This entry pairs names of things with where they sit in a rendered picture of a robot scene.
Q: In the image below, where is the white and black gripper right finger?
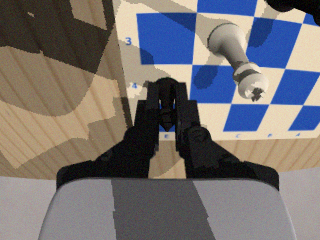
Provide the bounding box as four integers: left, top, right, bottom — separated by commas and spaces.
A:
175, 82, 279, 191

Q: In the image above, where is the white chess king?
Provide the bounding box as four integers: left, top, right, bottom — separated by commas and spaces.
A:
208, 23, 269, 104

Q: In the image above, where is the blue and white chessboard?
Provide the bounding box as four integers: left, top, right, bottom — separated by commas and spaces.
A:
112, 0, 320, 140

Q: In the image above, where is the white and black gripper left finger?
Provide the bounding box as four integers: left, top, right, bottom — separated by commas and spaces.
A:
56, 82, 160, 191

